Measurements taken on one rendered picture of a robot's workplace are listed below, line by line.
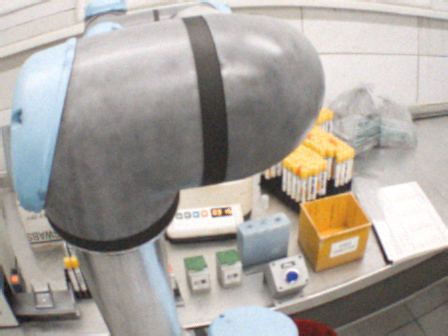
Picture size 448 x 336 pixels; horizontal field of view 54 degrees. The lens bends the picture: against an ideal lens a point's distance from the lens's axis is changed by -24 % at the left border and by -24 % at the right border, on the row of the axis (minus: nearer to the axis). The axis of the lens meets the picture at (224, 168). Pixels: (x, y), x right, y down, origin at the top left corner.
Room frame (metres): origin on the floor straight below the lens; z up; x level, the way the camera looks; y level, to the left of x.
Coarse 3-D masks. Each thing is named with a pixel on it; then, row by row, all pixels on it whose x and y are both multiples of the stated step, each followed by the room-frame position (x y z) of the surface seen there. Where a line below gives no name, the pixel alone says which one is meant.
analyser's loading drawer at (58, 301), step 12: (48, 288) 0.69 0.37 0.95; (72, 288) 0.72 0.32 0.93; (12, 300) 0.66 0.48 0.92; (24, 300) 0.67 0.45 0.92; (36, 300) 0.67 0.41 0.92; (48, 300) 0.68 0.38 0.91; (60, 300) 0.69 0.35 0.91; (72, 300) 0.67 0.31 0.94; (24, 312) 0.63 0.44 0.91; (36, 312) 0.64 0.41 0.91; (48, 312) 0.65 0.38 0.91
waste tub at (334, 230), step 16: (304, 208) 0.94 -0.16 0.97; (320, 208) 0.97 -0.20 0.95; (336, 208) 0.98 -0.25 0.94; (352, 208) 0.96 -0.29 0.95; (304, 224) 0.93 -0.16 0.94; (320, 224) 0.97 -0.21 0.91; (336, 224) 0.98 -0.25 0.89; (352, 224) 0.95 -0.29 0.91; (368, 224) 0.86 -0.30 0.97; (304, 240) 0.92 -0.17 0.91; (320, 240) 0.83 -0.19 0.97; (336, 240) 0.84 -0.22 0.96; (352, 240) 0.85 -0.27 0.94; (320, 256) 0.83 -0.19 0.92; (336, 256) 0.84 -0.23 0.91; (352, 256) 0.85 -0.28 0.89
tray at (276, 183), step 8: (280, 176) 1.19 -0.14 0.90; (264, 184) 1.18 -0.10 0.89; (272, 184) 1.16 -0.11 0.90; (280, 184) 1.16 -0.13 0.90; (272, 192) 1.15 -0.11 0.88; (280, 192) 1.13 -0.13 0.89; (280, 200) 1.12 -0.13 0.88; (288, 200) 1.10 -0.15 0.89; (312, 200) 1.08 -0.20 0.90; (296, 208) 1.08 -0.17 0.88
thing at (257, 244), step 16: (240, 224) 0.90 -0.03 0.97; (256, 224) 0.89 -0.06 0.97; (272, 224) 0.89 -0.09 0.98; (288, 224) 0.89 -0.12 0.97; (240, 240) 0.88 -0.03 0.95; (256, 240) 0.87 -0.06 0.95; (272, 240) 0.88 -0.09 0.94; (288, 240) 0.89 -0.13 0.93; (240, 256) 0.88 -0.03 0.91; (256, 256) 0.87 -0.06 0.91; (272, 256) 0.88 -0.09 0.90
